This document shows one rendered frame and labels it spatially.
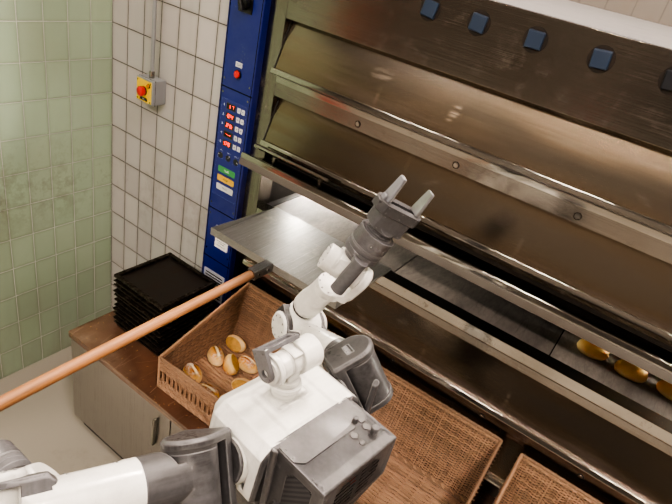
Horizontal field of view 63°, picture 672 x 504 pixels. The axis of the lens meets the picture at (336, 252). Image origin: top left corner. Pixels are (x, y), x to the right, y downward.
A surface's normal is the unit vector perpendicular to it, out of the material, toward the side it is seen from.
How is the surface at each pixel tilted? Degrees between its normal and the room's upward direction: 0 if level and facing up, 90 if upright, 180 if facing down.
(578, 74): 90
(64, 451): 0
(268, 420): 0
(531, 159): 70
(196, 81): 90
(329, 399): 0
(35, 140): 90
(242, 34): 90
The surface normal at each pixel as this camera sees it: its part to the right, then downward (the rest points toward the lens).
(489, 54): -0.56, 0.32
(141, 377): 0.21, -0.84
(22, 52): 0.80, 0.43
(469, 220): -0.46, 0.00
